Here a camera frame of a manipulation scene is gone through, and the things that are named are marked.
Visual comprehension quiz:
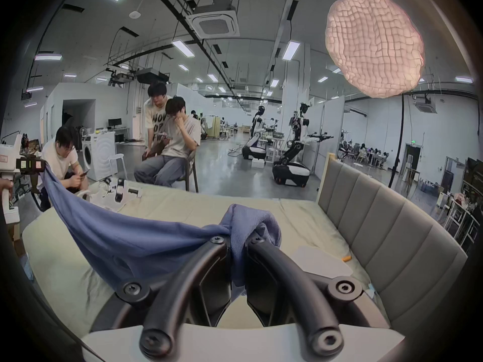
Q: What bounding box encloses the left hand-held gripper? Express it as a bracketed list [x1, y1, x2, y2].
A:
[0, 133, 47, 225]

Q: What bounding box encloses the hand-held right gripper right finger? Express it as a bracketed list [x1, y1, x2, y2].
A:
[245, 235, 391, 359]

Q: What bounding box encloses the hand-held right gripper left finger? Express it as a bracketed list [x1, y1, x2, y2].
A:
[91, 234, 231, 359]

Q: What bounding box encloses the blue garment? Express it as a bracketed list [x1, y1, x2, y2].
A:
[42, 161, 282, 302]

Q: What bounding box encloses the white paper sheet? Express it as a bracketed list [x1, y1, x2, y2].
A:
[294, 245, 351, 279]

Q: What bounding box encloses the white washing machine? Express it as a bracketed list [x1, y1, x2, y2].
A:
[81, 130, 118, 182]

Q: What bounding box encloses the bed with pale green sheet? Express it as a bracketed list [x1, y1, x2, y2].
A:
[22, 181, 391, 333]

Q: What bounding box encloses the white stool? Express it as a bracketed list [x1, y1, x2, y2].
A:
[107, 153, 128, 181]

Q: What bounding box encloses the spare white hand-held gripper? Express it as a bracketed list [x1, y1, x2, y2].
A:
[77, 177, 143, 213]

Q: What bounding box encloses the desk with monitors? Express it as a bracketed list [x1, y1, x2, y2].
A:
[107, 118, 131, 143]

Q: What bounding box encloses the grey chair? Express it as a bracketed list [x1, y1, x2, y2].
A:
[177, 150, 199, 194]

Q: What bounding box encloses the grey padded headboard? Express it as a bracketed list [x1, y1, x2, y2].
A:
[316, 153, 468, 338]

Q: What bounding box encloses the black and white wheeled robot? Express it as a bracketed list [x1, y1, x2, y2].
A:
[272, 102, 335, 188]

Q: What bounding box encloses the white humanoid robot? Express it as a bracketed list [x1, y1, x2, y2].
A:
[241, 106, 269, 161]

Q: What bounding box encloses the group of people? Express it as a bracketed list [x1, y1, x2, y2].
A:
[339, 141, 390, 166]

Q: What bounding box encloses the floor lamp with pink shade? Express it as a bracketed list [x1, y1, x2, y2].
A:
[325, 0, 426, 190]

